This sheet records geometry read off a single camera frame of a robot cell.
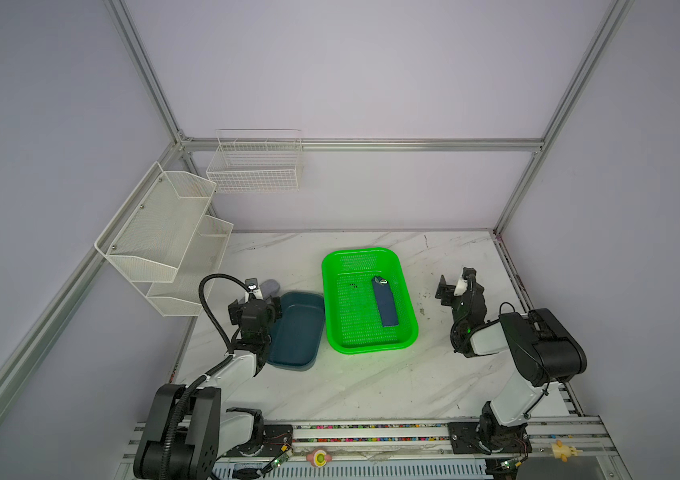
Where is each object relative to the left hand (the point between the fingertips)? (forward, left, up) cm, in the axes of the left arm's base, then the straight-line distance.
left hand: (253, 299), depth 88 cm
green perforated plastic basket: (-2, -31, -9) cm, 32 cm away
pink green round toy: (-39, -22, -6) cm, 45 cm away
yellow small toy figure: (-38, -79, -6) cm, 88 cm away
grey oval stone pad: (+10, -2, -9) cm, 13 cm away
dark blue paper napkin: (+5, -42, -9) cm, 43 cm away
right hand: (+9, -63, +1) cm, 64 cm away
